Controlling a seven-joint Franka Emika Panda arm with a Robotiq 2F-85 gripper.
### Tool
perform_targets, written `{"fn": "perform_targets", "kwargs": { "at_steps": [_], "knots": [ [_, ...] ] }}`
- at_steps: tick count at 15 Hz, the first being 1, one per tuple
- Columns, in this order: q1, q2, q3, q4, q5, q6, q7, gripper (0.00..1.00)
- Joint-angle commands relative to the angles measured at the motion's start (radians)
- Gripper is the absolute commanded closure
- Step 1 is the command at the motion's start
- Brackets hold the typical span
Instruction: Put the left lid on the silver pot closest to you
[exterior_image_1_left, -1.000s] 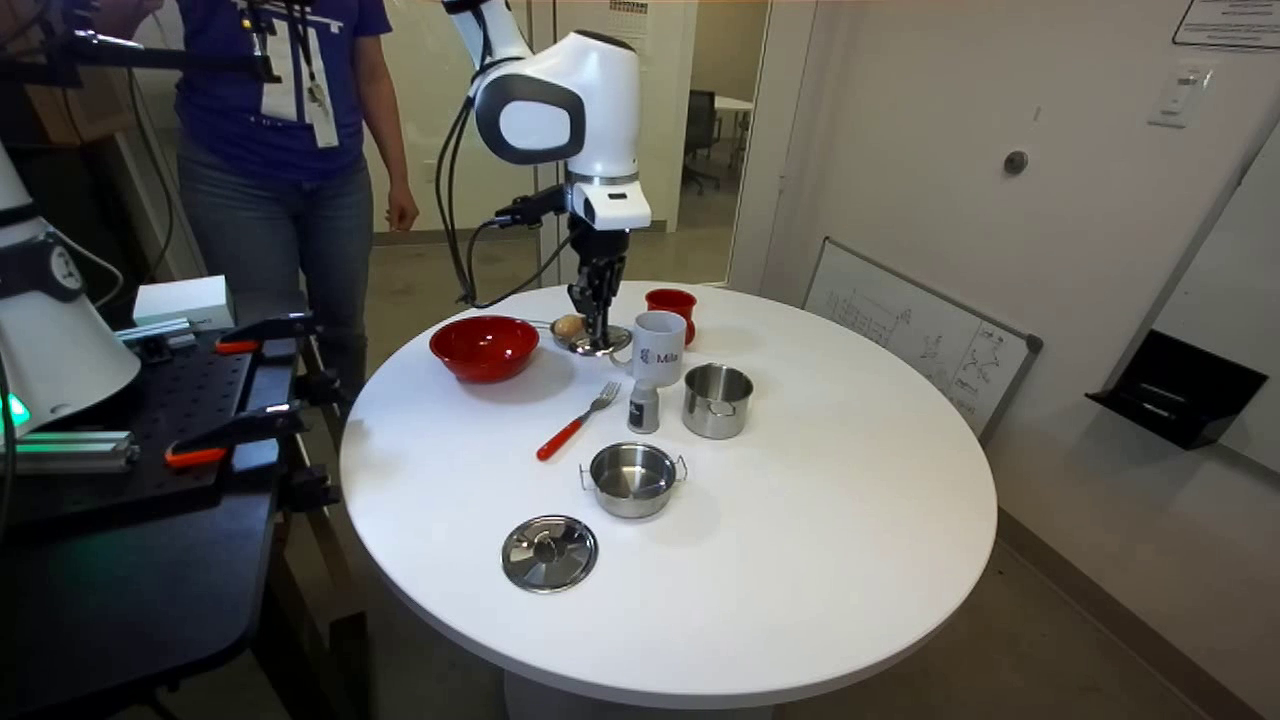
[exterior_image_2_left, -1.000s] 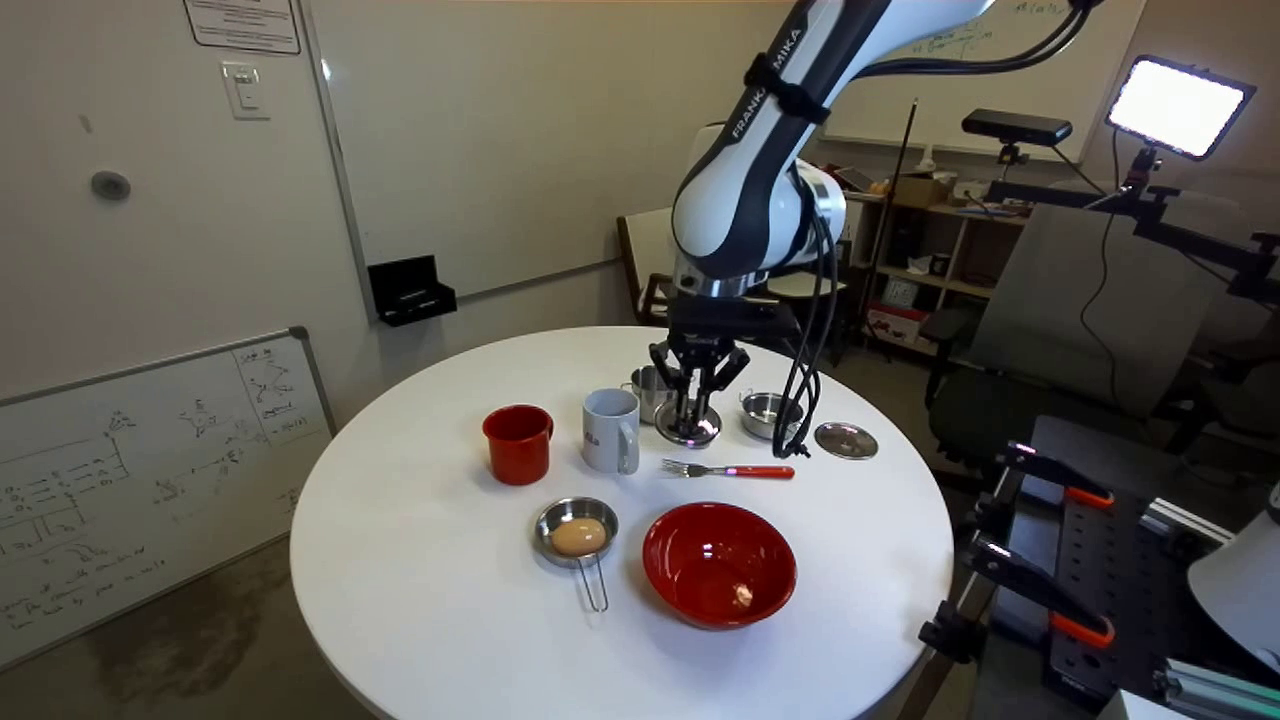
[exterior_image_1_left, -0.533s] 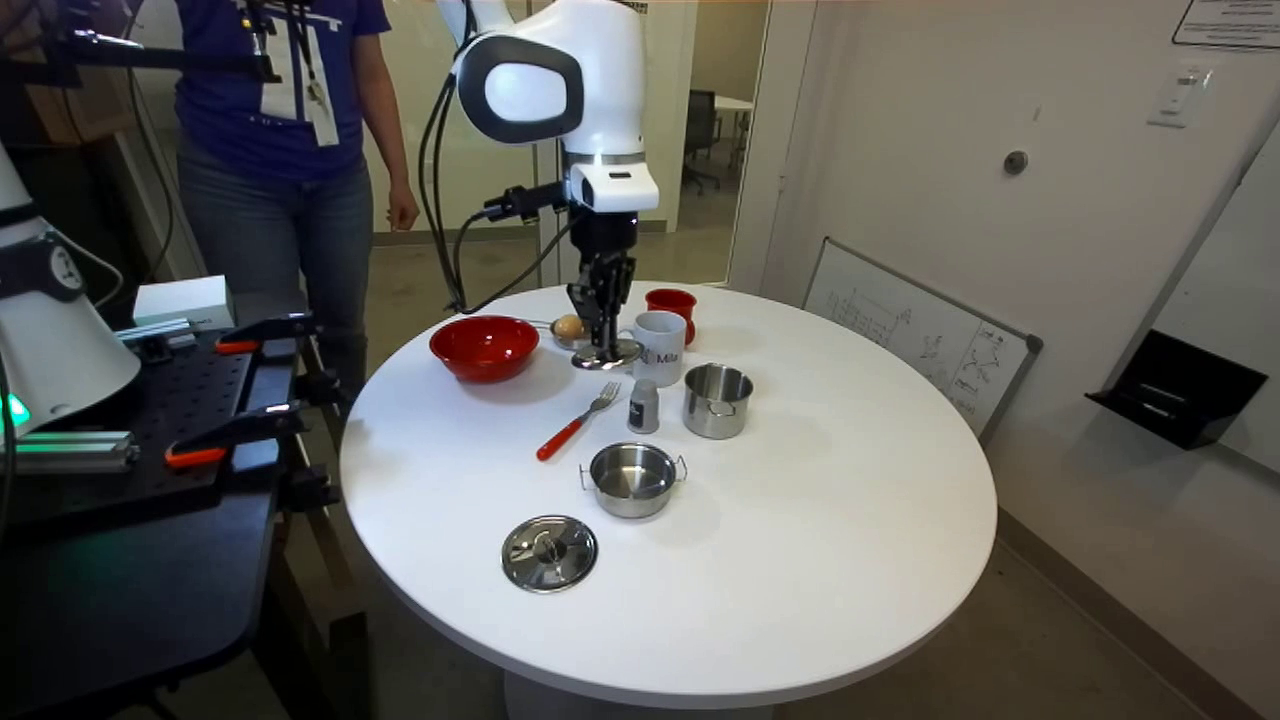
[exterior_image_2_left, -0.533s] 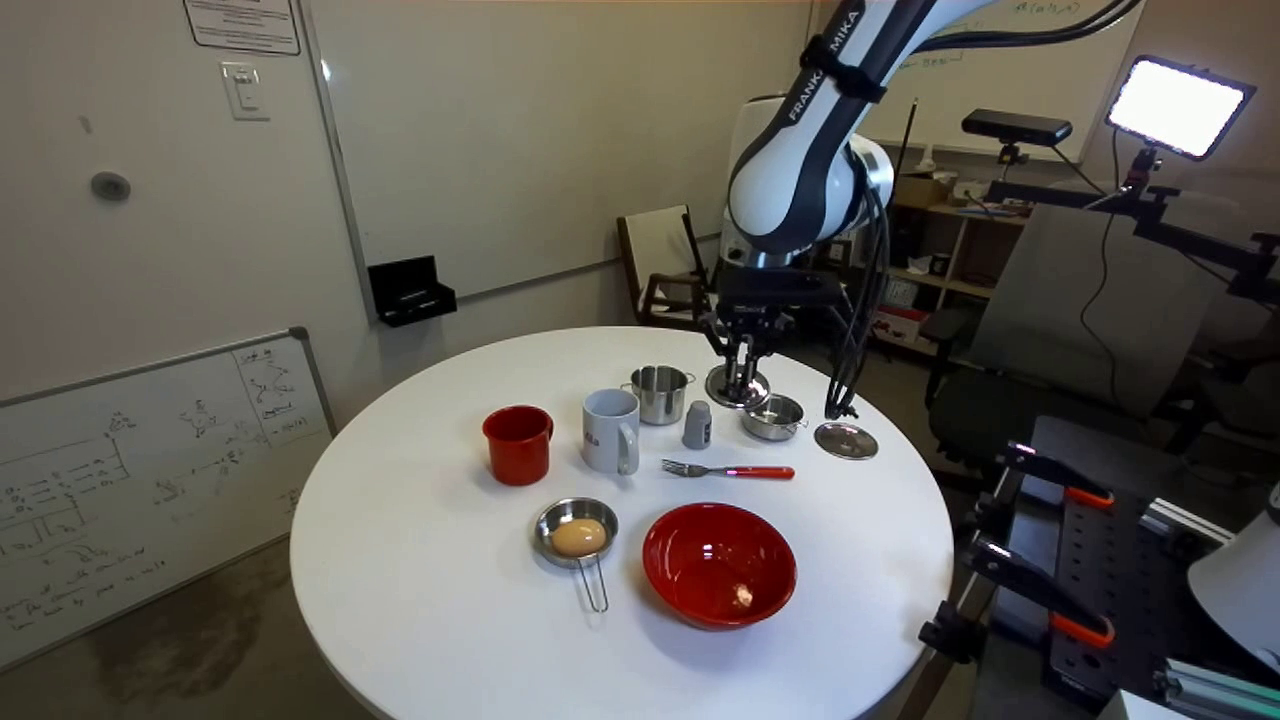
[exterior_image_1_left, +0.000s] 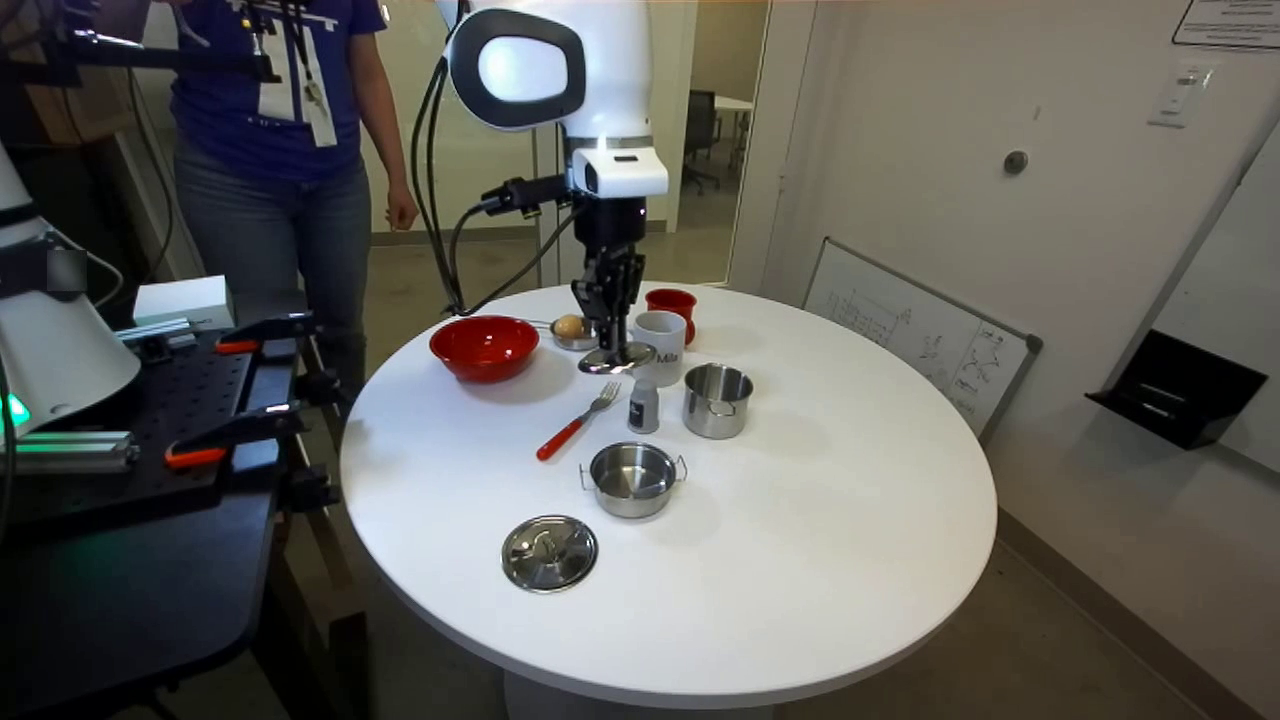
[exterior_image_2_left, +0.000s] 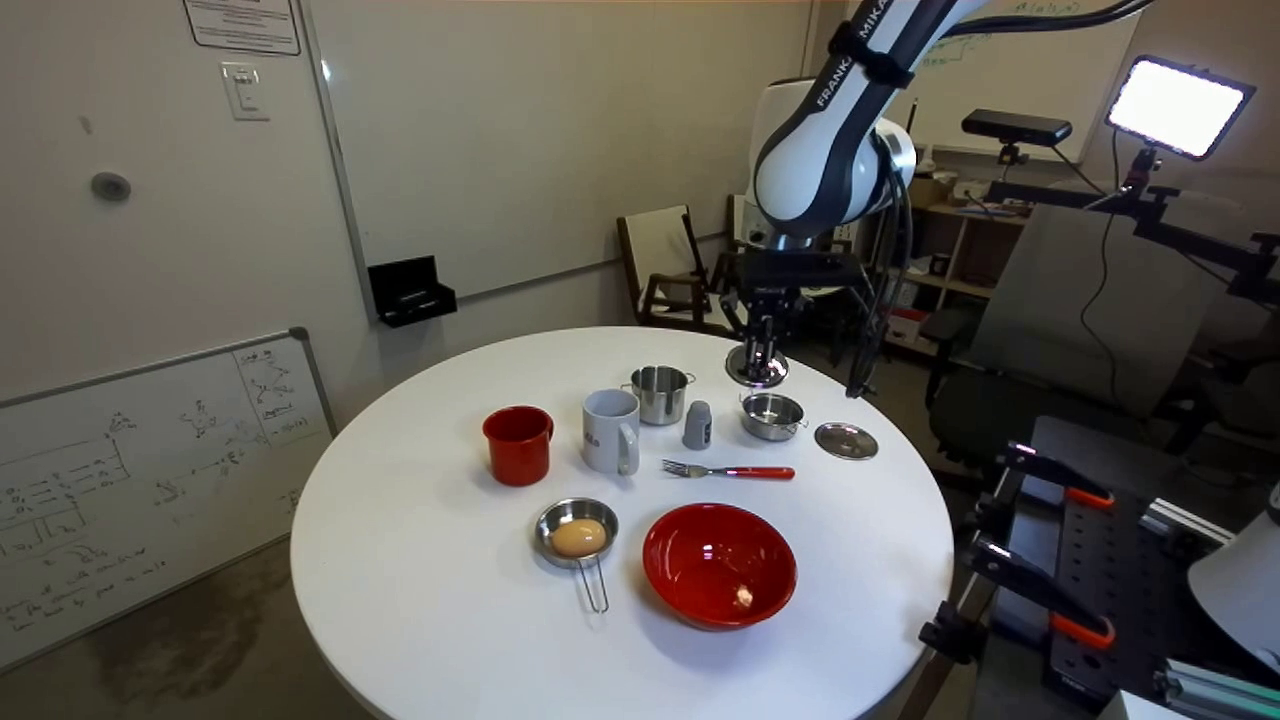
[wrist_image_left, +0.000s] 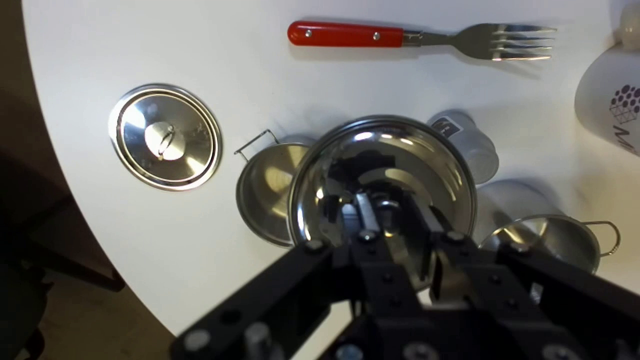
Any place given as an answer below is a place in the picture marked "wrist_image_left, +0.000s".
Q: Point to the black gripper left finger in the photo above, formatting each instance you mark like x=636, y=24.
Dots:
x=281, y=281

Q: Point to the white printed mug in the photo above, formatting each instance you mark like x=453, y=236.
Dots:
x=600, y=100

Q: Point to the low silver pot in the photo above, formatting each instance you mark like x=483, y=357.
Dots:
x=267, y=186

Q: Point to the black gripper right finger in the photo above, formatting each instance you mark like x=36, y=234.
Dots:
x=532, y=281

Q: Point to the steel bowl front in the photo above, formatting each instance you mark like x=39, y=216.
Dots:
x=167, y=137

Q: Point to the tall silver pot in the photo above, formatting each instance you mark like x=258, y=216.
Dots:
x=552, y=233

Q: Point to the small silver shaker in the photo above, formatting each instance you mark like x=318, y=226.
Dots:
x=476, y=151

